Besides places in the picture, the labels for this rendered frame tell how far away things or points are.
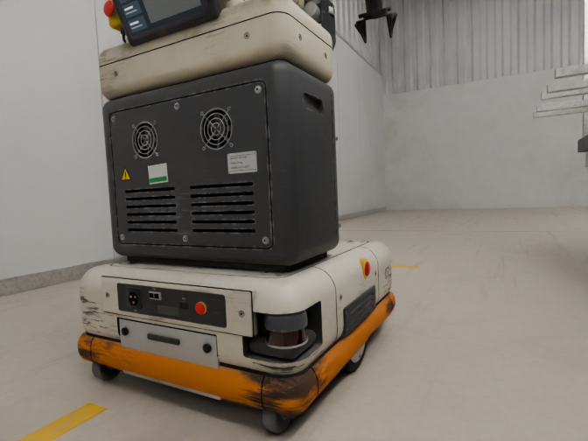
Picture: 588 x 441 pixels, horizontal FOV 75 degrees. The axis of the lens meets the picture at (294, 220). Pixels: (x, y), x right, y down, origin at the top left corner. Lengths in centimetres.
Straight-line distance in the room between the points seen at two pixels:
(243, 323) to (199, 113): 43
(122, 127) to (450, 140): 755
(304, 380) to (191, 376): 23
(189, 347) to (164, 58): 61
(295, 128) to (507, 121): 757
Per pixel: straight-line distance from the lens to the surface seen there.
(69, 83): 263
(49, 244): 246
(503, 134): 819
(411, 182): 829
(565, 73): 171
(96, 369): 108
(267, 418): 76
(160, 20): 94
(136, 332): 93
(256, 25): 80
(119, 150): 103
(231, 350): 75
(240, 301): 70
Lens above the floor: 44
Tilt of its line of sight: 4 degrees down
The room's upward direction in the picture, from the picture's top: 3 degrees counter-clockwise
